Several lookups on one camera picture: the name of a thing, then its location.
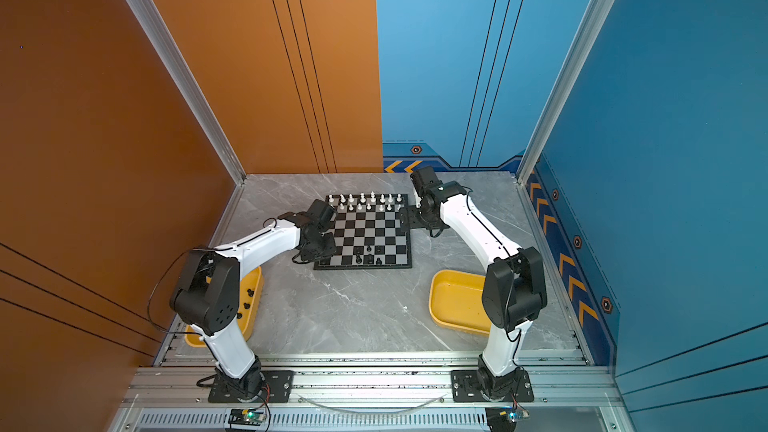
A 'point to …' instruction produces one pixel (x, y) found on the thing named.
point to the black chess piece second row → (369, 249)
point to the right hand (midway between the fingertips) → (415, 223)
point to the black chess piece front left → (358, 259)
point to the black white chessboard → (368, 232)
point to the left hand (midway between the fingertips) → (331, 250)
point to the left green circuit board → (246, 417)
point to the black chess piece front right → (378, 262)
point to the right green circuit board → (513, 413)
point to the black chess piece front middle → (370, 259)
